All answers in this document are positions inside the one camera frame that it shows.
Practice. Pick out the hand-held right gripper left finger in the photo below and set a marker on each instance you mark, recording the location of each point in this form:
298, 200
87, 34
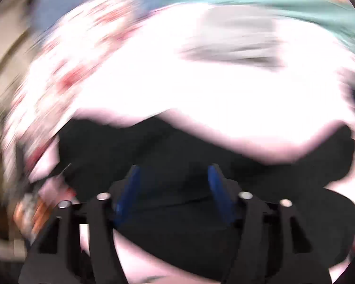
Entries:
127, 195

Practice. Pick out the black pants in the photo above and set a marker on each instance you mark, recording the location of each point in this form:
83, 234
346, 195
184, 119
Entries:
177, 159

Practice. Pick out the grey cloth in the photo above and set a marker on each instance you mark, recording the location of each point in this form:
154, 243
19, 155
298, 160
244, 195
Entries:
233, 40

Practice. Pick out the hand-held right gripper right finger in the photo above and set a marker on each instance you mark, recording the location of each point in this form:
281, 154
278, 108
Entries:
220, 195

